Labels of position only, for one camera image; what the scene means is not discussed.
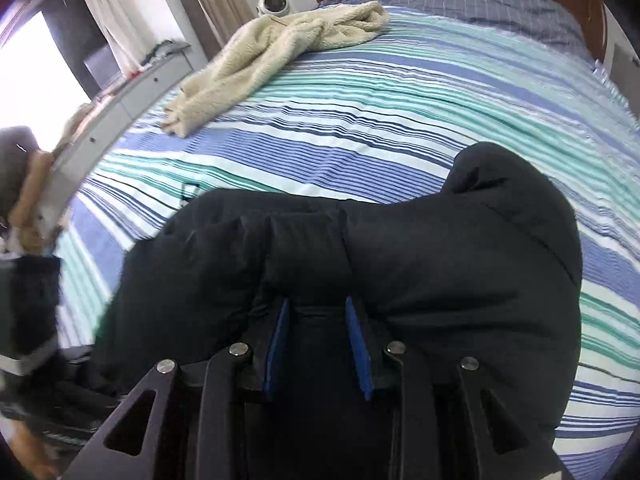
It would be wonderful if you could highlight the dark flat panel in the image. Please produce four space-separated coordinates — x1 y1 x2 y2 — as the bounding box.
82 42 128 90

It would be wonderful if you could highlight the beige curtain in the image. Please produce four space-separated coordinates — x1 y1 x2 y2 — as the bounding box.
175 0 256 58

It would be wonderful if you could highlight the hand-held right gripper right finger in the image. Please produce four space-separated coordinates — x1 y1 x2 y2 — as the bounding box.
344 295 576 480

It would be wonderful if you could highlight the dark clutter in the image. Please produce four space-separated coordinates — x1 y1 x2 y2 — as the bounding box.
142 40 191 67

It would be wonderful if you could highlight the black puffer jacket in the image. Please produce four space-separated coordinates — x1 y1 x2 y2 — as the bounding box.
90 141 583 480

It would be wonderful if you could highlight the tan and grey soft object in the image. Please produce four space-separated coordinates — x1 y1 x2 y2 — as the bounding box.
0 127 53 253

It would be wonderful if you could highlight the white side cabinet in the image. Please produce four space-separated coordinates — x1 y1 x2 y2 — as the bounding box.
37 42 196 241

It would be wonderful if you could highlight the cream fleece garment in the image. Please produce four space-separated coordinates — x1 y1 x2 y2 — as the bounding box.
161 1 391 138

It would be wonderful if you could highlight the blue checked pillow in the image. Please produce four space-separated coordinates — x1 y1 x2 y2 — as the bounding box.
315 0 588 51

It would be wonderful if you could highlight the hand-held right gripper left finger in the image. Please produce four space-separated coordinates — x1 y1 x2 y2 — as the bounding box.
62 298 292 480

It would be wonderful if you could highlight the white sheer curtain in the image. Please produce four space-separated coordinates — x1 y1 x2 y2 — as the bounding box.
77 0 151 73

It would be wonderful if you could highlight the striped blue green bed sheet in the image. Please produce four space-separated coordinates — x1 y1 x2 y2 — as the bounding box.
52 5 640 480

